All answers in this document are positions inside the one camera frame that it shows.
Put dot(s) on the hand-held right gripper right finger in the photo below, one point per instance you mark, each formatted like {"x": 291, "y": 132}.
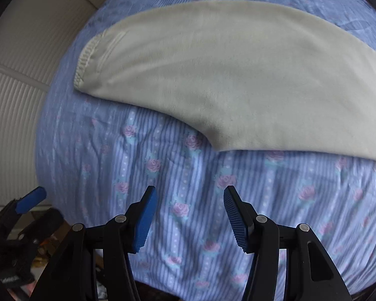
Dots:
{"x": 238, "y": 222}

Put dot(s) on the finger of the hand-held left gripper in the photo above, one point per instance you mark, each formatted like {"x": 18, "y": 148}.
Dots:
{"x": 29, "y": 199}
{"x": 45, "y": 224}

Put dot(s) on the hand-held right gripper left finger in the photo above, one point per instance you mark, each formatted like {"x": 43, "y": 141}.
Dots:
{"x": 144, "y": 222}

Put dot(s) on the cream pants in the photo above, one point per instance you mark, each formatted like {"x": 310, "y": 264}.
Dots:
{"x": 222, "y": 84}

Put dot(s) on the blue floral bed sheet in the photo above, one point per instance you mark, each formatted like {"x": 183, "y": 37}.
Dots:
{"x": 191, "y": 178}

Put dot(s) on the white wardrobe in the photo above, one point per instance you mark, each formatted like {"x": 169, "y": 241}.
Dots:
{"x": 18, "y": 100}

